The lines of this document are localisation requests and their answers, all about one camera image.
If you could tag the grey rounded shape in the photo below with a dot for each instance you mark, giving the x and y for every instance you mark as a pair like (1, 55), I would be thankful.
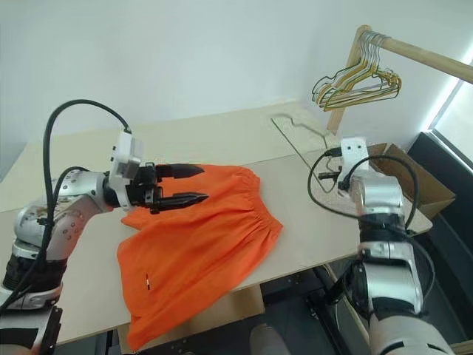
(269, 340)

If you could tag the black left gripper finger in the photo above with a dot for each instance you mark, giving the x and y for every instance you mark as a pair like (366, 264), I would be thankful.
(181, 199)
(181, 171)

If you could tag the black table frame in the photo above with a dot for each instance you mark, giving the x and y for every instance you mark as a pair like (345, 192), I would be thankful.
(314, 292)

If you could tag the brown cardboard box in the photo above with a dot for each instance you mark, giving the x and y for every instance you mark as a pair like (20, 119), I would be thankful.
(425, 185)

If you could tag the window with white frame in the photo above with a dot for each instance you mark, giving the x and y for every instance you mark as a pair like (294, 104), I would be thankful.
(454, 107)

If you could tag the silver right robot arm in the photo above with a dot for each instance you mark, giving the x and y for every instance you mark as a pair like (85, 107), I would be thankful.
(384, 196)

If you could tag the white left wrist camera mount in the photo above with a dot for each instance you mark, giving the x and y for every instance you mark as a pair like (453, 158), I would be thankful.
(127, 151)

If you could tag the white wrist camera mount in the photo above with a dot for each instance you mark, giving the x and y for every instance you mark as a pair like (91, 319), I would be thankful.
(127, 151)
(354, 151)

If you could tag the orange shorts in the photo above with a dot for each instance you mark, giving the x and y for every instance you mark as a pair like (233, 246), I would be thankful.
(199, 236)

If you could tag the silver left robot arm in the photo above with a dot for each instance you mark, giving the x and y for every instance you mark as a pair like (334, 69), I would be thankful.
(75, 192)

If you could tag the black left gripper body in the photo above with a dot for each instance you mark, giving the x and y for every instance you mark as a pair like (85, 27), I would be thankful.
(142, 185)

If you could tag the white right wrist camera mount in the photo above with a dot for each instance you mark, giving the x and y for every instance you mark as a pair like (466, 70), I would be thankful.
(354, 151)

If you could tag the wooden clothes rack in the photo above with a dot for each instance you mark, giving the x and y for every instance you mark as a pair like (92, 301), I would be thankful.
(417, 52)

